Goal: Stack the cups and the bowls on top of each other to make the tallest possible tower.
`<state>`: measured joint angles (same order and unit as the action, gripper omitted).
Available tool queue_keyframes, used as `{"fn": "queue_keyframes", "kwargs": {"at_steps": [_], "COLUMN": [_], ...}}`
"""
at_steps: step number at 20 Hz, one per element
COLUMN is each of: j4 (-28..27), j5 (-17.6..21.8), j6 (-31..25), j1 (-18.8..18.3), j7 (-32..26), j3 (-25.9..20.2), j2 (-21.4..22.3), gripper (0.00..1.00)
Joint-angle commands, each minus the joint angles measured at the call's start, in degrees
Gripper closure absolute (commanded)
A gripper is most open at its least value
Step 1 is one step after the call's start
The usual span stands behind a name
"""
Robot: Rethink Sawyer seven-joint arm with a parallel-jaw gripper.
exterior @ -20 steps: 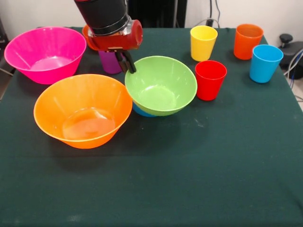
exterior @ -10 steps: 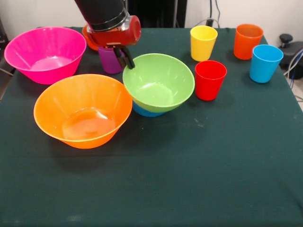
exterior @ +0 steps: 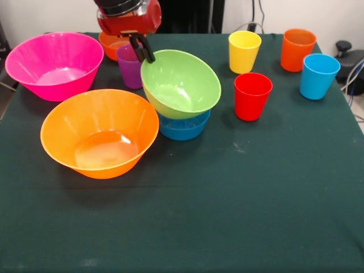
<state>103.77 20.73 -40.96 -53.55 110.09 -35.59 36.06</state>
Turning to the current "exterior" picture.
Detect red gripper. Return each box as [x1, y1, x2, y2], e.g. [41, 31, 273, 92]
[96, 0, 162, 64]

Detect green bowl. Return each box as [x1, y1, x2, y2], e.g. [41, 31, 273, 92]
[140, 49, 222, 120]

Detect blue bowl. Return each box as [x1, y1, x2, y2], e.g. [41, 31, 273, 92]
[158, 108, 211, 142]

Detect large orange bowl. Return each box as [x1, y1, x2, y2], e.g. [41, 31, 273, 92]
[40, 88, 160, 180]

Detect purple cup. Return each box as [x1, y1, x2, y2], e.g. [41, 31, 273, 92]
[116, 43, 148, 90]

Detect small dark orange bowl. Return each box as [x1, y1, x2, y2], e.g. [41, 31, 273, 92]
[98, 31, 134, 62]

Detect yellow cup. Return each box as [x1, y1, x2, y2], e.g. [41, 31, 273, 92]
[228, 30, 262, 75]

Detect large pink bowl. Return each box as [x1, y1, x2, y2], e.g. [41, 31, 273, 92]
[5, 31, 105, 102]

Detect red cup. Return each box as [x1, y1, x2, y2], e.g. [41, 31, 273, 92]
[234, 72, 274, 122]

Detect black equipment box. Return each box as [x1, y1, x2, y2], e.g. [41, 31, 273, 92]
[0, 19, 12, 57]

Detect orange cup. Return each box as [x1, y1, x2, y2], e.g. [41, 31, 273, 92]
[280, 28, 317, 73]

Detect dark green table cloth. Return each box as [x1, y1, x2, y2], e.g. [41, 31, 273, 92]
[0, 31, 364, 273]

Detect blue cup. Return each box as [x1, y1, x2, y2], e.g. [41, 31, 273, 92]
[299, 53, 341, 101]

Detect black round knob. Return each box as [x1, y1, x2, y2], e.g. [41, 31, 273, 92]
[335, 40, 353, 59]

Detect black round base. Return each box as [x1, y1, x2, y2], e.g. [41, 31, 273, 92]
[337, 49, 364, 96]

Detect black hanging cable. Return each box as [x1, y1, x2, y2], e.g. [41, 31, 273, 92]
[257, 0, 267, 34]

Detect white cable bundle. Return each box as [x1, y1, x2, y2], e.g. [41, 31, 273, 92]
[340, 58, 364, 97]

